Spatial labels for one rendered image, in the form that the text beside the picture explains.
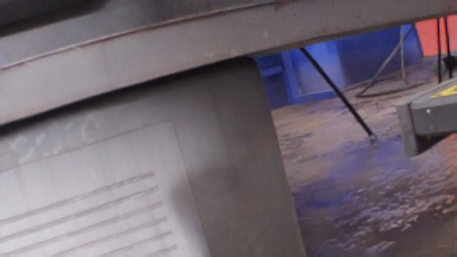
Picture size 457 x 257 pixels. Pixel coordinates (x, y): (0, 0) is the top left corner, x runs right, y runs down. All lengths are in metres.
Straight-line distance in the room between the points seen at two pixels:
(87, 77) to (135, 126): 0.16
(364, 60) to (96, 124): 5.16
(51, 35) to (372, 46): 5.26
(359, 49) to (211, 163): 5.01
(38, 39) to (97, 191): 0.25
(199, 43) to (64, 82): 0.20
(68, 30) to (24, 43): 0.08
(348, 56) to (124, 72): 5.06
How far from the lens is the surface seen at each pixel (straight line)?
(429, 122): 0.51
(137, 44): 0.77
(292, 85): 5.11
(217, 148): 0.93
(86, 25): 0.94
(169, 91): 0.90
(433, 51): 4.40
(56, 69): 0.73
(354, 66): 5.80
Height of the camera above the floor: 0.38
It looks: 5 degrees down
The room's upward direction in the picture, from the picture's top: 15 degrees counter-clockwise
